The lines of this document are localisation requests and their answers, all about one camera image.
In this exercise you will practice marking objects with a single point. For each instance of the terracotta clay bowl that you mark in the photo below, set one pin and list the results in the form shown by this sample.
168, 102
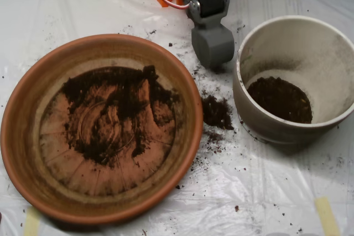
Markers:
22, 136

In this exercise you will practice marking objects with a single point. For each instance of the white plastic sheet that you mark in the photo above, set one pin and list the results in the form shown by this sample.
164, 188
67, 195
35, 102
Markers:
249, 178

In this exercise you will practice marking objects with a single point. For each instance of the white ceramic pot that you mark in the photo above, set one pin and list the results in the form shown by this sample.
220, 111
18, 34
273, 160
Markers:
276, 133

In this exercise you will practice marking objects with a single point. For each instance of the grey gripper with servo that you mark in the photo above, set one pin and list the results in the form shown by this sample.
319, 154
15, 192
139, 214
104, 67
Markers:
212, 45

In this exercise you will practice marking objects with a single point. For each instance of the spilled dark soil heap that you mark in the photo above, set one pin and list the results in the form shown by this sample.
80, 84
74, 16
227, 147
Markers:
215, 111

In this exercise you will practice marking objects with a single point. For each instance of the beige masking tape strip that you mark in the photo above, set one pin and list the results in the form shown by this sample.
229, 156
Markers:
31, 223
327, 216

